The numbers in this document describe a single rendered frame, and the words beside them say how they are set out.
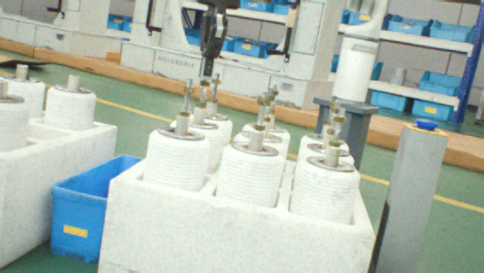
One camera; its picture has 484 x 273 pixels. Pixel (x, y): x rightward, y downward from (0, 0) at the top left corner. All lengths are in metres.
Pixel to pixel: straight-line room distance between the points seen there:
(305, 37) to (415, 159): 2.22
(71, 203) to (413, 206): 0.60
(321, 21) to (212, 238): 2.46
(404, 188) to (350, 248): 0.26
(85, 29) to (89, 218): 3.45
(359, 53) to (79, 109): 0.72
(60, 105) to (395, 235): 0.69
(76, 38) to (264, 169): 3.56
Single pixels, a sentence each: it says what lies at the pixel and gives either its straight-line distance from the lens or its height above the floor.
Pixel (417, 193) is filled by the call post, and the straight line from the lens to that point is 0.99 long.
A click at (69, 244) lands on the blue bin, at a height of 0.02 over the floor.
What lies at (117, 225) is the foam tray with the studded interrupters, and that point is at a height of 0.11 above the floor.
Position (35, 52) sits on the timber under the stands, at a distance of 4.38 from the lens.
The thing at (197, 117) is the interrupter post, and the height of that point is 0.27.
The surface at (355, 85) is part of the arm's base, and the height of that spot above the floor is 0.35.
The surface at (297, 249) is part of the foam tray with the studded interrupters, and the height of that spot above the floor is 0.14.
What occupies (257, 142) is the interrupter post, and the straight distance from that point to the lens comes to 0.79.
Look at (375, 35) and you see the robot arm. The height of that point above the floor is 0.49.
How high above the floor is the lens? 0.41
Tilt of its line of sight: 10 degrees down
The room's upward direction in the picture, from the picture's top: 10 degrees clockwise
